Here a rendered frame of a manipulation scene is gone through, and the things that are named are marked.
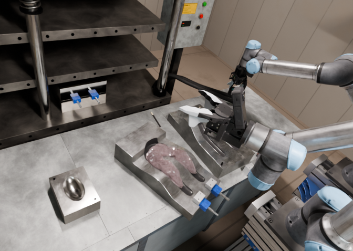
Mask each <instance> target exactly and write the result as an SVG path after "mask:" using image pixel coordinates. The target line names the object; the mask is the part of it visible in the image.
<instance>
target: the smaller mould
mask: <svg viewBox="0 0 353 251"><path fill-rule="evenodd" d="M49 184H50V188H51V190H52V193H53V195H54V198H55V200H56V203H57V205H58V208H59V210H60V213H61V215H62V218H63V220H64V223H65V224H68V223H70V222H72V221H74V220H77V219H79V218H81V217H83V216H85V215H87V214H90V213H92V212H94V211H96V210H98V209H100V203H101V200H100V198H99V196H98V194H97V192H96V190H95V188H94V186H93V184H92V182H91V180H90V178H89V176H88V174H87V172H86V170H85V168H84V166H81V167H78V168H75V169H73V170H70V171H67V172H64V173H61V174H58V175H55V176H52V177H49Z"/></svg>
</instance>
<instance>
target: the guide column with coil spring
mask: <svg viewBox="0 0 353 251"><path fill-rule="evenodd" d="M23 1H29V2H30V1H36V0H23ZM37 5H38V2H37V3H33V4H26V3H23V6H27V7H33V6H37ZM26 10H29V11H36V10H38V8H36V9H26ZM25 19H26V26H27V32H28V38H29V44H30V50H31V55H32V61H33V67H34V74H35V80H36V86H37V92H38V99H39V105H40V111H41V118H42V119H43V120H44V121H50V120H51V119H52V118H53V115H52V110H51V103H50V94H49V86H48V78H47V70H46V62H45V54H44V45H43V38H42V33H41V24H40V16H39V15H27V14H25Z"/></svg>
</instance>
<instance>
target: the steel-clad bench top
mask: <svg viewBox="0 0 353 251"><path fill-rule="evenodd" d="M244 91H245V108H246V118H247V125H248V124H249V122H250V121H251V120H252V121H254V122H255V123H259V124H261V125H263V126H265V127H267V128H269V129H271V130H281V131H283V132H285V133H288V132H293V131H298V130H301V129H300V128H298V127H297V126H295V125H294V124H293V123H292V122H291V121H289V120H288V119H287V118H286V117H284V116H283V115H282V114H281V113H280V112H278V111H277V110H276V109H275V108H273V107H272V106H271V105H270V104H269V103H267V102H266V101H265V100H264V99H262V98H261V97H260V96H259V95H257V94H256V93H255V92H254V91H253V90H251V89H250V88H249V87H248V86H246V88H245V90H244ZM198 104H201V105H202V106H203V107H204V105H205V97H204V96H202V95H201V96H198V97H194V98H190V99H186V100H182V101H179V102H175V103H171V104H168V105H165V106H161V107H157V108H153V109H150V110H146V111H142V112H138V113H134V114H131V115H128V116H124V117H120V118H116V119H112V120H109V121H105V122H101V123H97V124H94V125H90V126H87V127H83V128H80V129H76V130H72V131H68V132H64V133H61V134H57V135H53V136H50V137H46V138H43V139H39V140H35V141H31V142H27V143H24V144H20V145H16V146H13V147H10V148H5V149H2V150H0V251H120V250H122V249H124V248H125V247H127V246H129V245H131V244H132V243H134V242H136V241H138V240H139V239H141V238H143V237H145V236H146V235H148V234H150V233H152V232H153V231H155V230H157V229H158V228H160V227H162V226H164V225H165V224H167V223H169V222H171V221H172V220H174V219H176V218H178V217H179V216H181V215H182V214H181V213H180V212H178V211H177V210H176V209H175V208H174V207H173V206H171V205H170V204H169V203H168V202H167V201H165V200H164V199H163V198H162V197H161V196H160V195H158V194H157V193H156V192H155V191H154V190H153V189H151V188H150V187H149V186H147V185H146V184H145V183H144V182H143V181H142V180H140V179H139V178H138V177H137V176H136V175H135V174H133V173H132V172H131V171H130V170H129V169H128V168H126V167H125V166H124V165H123V164H122V163H120V162H119V161H118V160H117V159H116V158H115V157H114V155H115V144H116V142H118V141H120V140H121V139H123V138H124V137H126V136H127V135H129V134H130V133H132V132H133V131H135V130H136V129H138V128H140V127H141V126H143V125H144V124H146V123H147V122H149V121H152V122H153V123H154V124H156V125H157V126H159V125H158V124H157V122H156V120H155V119H154V117H153V115H152V114H151V112H152V113H153V114H154V116H155V118H156V119H157V121H158V122H159V124H160V126H161V127H160V128H161V129H163V130H164V131H165V132H166V138H167V139H169V140H170V141H171V142H173V143H175V144H177V145H179V146H181V147H183V148H185V149H187V150H189V151H190V152H191V153H192V154H193V155H194V156H195V157H196V159H197V160H198V162H199V163H200V164H201V165H202V166H203V167H204V168H205V169H206V170H207V171H209V172H210V173H211V174H213V173H212V172H211V171H210V170H209V169H208V168H207V166H206V165H205V164H204V163H203V162H202V161H201V159H200V158H199V157H198V156H197V155H196V154H195V152H194V151H193V150H192V149H191V148H190V147H189V145H188V144H187V143H186V142H185V141H184V140H183V138H182V137H181V136H180V135H179V134H178V132H177V131H176V130H175V129H174V127H173V126H172V125H171V124H170V123H169V122H168V120H167V119H168V115H169V113H170V112H174V111H178V110H179V107H182V106H186V105H188V106H190V107H191V106H195V105H198ZM252 151H253V150H252ZM253 152H254V153H255V154H254V155H253V157H252V158H251V160H250V162H249V163H248V164H250V163H252V164H253V165H254V164H255V161H256V159H257V156H256V155H257V154H258V153H257V152H255V151H253ZM248 164H246V165H248ZM246 165H244V166H242V167H240V168H238V169H236V170H234V171H233V172H231V173H229V174H227V175H225V176H223V177H221V178H219V180H221V182H220V183H219V187H221V188H222V191H221V192H223V191H225V190H227V189H228V188H230V187H232V186H233V185H235V184H237V183H239V182H240V181H242V180H244V179H246V178H247V177H248V176H246V175H245V174H244V173H243V172H242V171H243V169H244V168H245V166H246ZM81 166H84V168H85V170H86V172H87V174H88V176H89V178H90V180H91V182H92V184H93V186H94V188H95V190H96V192H97V194H98V196H99V198H100V200H101V203H100V209H98V210H96V211H94V212H92V213H90V214H87V215H85V216H83V217H81V218H79V219H77V220H74V221H72V222H70V223H68V224H65V223H64V220H63V218H62V215H61V213H60V210H59V208H58V205H57V203H56V200H55V198H54V195H53V193H52V190H51V188H50V184H49V177H52V176H55V175H58V174H61V173H64V172H67V171H70V170H73V169H75V168H78V167H81Z"/></svg>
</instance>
